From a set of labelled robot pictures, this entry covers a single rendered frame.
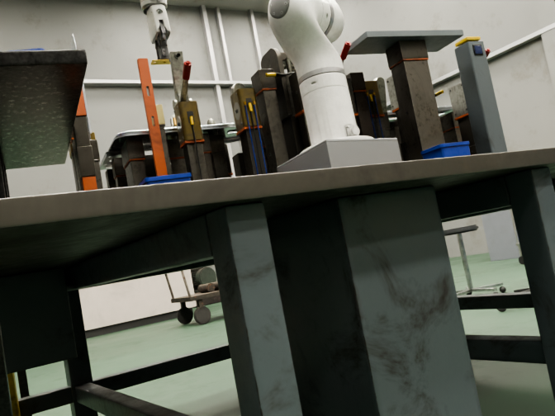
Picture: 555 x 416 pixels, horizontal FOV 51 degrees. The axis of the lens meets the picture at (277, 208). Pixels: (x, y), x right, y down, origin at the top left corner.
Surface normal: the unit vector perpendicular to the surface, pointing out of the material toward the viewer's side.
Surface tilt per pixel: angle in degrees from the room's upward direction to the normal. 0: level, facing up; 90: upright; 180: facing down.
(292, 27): 124
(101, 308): 90
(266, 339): 90
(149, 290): 90
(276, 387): 90
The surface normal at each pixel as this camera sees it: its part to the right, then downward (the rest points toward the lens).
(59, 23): 0.52, -0.17
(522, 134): -0.84, 0.11
